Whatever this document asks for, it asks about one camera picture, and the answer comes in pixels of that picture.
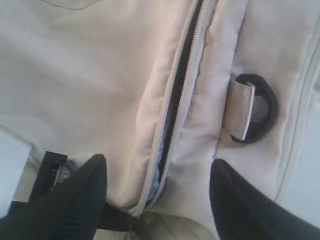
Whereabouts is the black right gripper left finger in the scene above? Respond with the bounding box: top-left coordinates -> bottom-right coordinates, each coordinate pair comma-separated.
0,154 -> 107,240

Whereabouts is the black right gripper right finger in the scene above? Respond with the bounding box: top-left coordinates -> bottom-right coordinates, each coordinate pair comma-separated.
211,158 -> 320,240

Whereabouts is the beige canvas duffel bag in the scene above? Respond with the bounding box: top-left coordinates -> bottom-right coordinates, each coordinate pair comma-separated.
0,0 -> 320,240

